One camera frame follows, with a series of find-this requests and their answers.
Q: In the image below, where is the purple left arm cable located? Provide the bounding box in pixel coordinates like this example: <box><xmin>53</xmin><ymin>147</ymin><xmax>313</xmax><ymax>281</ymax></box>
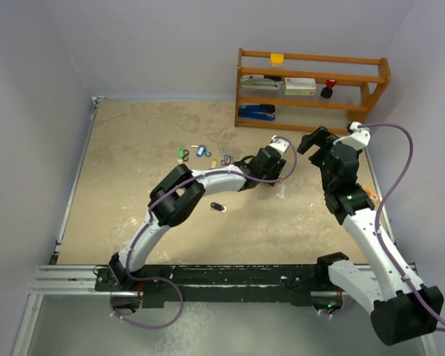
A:
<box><xmin>109</xmin><ymin>135</ymin><xmax>298</xmax><ymax>329</ymax></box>

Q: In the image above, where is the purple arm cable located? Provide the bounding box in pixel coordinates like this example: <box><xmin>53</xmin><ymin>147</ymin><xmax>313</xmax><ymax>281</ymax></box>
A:
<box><xmin>109</xmin><ymin>135</ymin><xmax>298</xmax><ymax>329</ymax></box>
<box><xmin>317</xmin><ymin>123</ymin><xmax>445</xmax><ymax>334</ymax></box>

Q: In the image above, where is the black carabiner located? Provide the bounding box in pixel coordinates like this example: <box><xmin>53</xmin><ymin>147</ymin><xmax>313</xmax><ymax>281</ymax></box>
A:
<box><xmin>182</xmin><ymin>149</ymin><xmax>190</xmax><ymax>162</ymax></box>

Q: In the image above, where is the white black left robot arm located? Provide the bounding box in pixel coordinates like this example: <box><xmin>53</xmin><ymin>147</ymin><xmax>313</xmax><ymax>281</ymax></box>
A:
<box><xmin>109</xmin><ymin>139</ymin><xmax>289</xmax><ymax>291</ymax></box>

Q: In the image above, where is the wooden shelf rack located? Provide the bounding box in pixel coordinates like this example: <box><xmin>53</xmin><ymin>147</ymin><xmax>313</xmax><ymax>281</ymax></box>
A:
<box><xmin>234</xmin><ymin>49</ymin><xmax>392</xmax><ymax>134</ymax></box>

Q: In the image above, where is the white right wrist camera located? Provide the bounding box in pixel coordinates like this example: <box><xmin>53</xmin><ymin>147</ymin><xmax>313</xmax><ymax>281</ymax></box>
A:
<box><xmin>333</xmin><ymin>122</ymin><xmax>371</xmax><ymax>151</ymax></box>

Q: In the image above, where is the black key fob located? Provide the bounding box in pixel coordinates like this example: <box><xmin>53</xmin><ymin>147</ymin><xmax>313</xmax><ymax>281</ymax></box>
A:
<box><xmin>210</xmin><ymin>202</ymin><xmax>227</xmax><ymax>213</ymax></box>

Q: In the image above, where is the red tag key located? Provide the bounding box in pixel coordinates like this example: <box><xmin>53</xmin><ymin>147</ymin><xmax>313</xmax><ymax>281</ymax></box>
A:
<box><xmin>220</xmin><ymin>147</ymin><xmax>233</xmax><ymax>166</ymax></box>

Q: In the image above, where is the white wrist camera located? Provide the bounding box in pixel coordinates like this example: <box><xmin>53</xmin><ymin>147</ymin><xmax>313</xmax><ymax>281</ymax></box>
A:
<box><xmin>269</xmin><ymin>136</ymin><xmax>290</xmax><ymax>155</ymax></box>
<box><xmin>333</xmin><ymin>122</ymin><xmax>371</xmax><ymax>151</ymax></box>

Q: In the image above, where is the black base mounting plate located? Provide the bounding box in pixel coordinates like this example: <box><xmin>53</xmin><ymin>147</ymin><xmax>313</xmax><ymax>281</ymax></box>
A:
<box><xmin>94</xmin><ymin>263</ymin><xmax>359</xmax><ymax>309</ymax></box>

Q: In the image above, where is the red black stamp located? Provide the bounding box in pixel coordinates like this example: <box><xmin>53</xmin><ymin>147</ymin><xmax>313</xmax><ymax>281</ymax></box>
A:
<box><xmin>320</xmin><ymin>79</ymin><xmax>337</xmax><ymax>99</ymax></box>

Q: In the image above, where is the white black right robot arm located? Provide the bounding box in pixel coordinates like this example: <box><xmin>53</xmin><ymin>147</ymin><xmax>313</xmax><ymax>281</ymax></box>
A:
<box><xmin>297</xmin><ymin>122</ymin><xmax>444</xmax><ymax>346</ymax></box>

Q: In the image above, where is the white red cardboard box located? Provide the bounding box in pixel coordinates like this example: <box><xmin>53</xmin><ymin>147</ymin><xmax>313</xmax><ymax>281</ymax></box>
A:
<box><xmin>284</xmin><ymin>77</ymin><xmax>317</xmax><ymax>96</ymax></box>

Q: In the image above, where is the grey stapler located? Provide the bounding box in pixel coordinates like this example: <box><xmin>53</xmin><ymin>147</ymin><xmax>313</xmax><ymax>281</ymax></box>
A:
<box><xmin>239</xmin><ymin>74</ymin><xmax>283</xmax><ymax>98</ymax></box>

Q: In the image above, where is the blue tag key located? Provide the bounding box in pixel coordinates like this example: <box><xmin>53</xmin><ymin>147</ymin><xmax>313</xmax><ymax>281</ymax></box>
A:
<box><xmin>191</xmin><ymin>145</ymin><xmax>206</xmax><ymax>157</ymax></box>

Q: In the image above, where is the orange packet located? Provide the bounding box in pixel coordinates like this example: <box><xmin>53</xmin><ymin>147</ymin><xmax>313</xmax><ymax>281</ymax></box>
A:
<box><xmin>362</xmin><ymin>185</ymin><xmax>379</xmax><ymax>203</ymax></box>

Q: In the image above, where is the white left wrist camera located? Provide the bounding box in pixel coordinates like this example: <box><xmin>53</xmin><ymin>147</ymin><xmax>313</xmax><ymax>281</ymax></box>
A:
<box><xmin>269</xmin><ymin>136</ymin><xmax>290</xmax><ymax>155</ymax></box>

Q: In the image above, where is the green tag key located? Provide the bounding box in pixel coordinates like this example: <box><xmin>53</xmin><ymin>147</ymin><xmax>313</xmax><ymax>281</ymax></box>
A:
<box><xmin>177</xmin><ymin>149</ymin><xmax>184</xmax><ymax>164</ymax></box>

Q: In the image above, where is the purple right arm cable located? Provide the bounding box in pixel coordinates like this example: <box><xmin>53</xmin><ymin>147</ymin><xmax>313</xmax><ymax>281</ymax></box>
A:
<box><xmin>317</xmin><ymin>123</ymin><xmax>445</xmax><ymax>334</ymax></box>

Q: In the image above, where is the blue black stapler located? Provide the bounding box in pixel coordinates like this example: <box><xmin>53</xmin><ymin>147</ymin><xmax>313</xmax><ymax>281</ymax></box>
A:
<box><xmin>238</xmin><ymin>104</ymin><xmax>275</xmax><ymax>122</ymax></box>

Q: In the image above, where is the yellow lidded jar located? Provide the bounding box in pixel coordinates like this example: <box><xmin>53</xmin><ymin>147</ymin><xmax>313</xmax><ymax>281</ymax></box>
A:
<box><xmin>269</xmin><ymin>53</ymin><xmax>285</xmax><ymax>67</ymax></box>

